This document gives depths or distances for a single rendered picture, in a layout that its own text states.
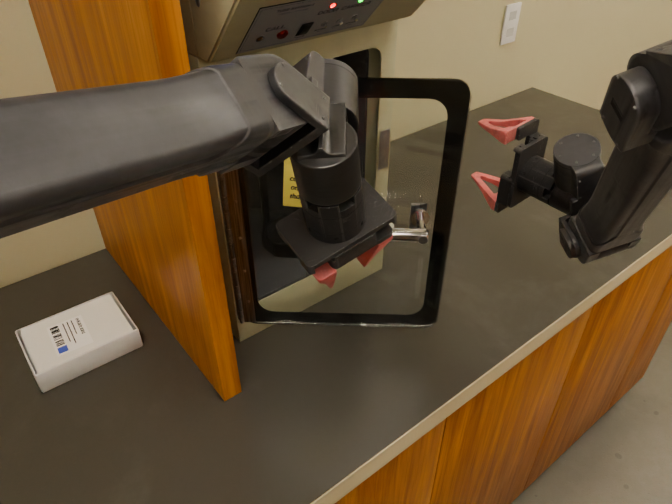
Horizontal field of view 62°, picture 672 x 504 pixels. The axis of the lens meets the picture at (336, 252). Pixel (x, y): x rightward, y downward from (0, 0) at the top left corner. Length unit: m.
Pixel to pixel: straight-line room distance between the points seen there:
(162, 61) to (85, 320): 0.54
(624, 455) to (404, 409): 1.36
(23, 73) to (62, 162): 0.82
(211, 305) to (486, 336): 0.47
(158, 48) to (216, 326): 0.37
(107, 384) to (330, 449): 0.36
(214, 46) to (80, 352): 0.53
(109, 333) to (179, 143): 0.66
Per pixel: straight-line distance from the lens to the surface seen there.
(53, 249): 1.23
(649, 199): 0.62
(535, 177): 0.85
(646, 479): 2.12
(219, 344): 0.79
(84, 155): 0.29
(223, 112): 0.36
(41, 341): 1.00
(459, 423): 1.06
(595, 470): 2.07
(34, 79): 1.10
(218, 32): 0.63
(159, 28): 0.57
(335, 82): 0.50
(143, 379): 0.94
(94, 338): 0.97
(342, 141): 0.45
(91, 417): 0.92
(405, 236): 0.72
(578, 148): 0.79
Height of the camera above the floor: 1.62
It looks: 37 degrees down
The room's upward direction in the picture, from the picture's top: straight up
